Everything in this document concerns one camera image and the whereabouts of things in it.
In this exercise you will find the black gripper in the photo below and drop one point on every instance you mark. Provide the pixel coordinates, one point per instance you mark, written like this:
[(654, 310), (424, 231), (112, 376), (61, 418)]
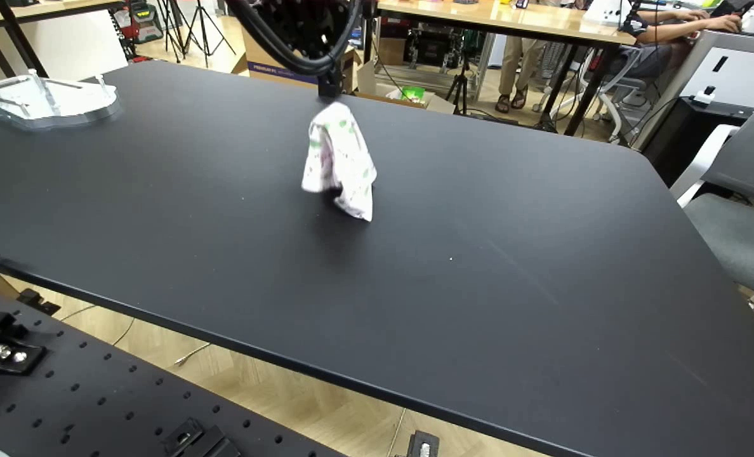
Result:
[(330, 82)]

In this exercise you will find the white patterned cloth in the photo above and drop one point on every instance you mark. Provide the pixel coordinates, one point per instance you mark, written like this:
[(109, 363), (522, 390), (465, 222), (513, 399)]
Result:
[(338, 159)]

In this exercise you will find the seated person forearm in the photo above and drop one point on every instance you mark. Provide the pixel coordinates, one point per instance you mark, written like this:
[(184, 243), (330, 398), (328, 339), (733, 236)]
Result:
[(683, 27)]

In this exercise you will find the cardboard box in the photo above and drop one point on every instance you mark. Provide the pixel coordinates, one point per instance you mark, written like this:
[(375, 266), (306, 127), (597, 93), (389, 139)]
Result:
[(262, 61)]

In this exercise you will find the green object on floor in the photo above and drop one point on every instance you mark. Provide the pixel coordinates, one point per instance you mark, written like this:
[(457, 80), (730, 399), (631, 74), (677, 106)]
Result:
[(413, 93)]

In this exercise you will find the small black tripod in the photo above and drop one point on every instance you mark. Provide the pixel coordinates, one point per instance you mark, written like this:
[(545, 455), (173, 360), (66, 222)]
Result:
[(460, 84)]

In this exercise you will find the long wooden table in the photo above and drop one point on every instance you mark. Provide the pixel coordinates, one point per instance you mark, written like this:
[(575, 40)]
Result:
[(511, 19)]

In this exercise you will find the standing person legs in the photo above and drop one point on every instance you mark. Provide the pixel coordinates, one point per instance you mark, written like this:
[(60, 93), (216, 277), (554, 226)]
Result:
[(525, 73)]

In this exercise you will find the grey swivel chair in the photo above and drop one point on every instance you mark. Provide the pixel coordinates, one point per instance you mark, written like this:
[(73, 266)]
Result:
[(632, 93)]

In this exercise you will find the wooden desk with black legs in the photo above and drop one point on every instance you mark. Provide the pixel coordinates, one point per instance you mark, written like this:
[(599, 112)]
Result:
[(22, 12)]

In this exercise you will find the black perforated mounting board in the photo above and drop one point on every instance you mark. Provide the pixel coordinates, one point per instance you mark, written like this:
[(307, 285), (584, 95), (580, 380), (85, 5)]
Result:
[(80, 390)]

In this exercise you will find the grey office chair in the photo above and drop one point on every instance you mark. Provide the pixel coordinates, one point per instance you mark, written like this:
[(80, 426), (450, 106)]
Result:
[(744, 203)]

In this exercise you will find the black camera tripod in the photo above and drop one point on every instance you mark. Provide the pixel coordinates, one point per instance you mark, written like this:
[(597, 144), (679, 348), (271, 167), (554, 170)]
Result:
[(201, 28)]

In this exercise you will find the black flat bracket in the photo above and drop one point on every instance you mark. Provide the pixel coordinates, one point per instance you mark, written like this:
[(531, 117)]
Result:
[(201, 440)]

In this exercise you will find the black bracket with silver bolts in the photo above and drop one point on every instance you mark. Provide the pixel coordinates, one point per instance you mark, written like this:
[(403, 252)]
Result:
[(5, 351)]

